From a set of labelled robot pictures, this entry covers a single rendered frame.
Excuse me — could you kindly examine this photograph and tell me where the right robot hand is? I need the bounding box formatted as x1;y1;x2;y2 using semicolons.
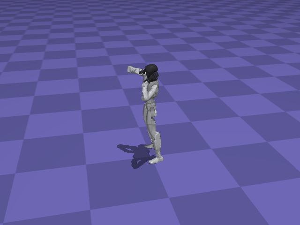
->
139;69;146;74

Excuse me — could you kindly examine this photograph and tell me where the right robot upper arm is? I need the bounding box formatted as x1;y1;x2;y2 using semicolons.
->
127;67;146;76

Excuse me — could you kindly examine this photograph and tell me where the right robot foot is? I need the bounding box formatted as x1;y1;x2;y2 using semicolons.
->
145;144;154;148

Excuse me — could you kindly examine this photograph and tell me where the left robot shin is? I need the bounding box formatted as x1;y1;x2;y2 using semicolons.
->
151;133;161;159

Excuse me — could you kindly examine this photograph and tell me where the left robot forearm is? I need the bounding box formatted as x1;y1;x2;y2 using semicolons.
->
142;81;149;100

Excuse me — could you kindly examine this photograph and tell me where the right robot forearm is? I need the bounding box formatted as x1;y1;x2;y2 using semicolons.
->
128;66;143;76

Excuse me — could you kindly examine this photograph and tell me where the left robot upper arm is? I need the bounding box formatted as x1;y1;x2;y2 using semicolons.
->
141;84;158;101

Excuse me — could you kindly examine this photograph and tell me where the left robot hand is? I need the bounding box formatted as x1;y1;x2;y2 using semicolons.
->
143;72;159;84

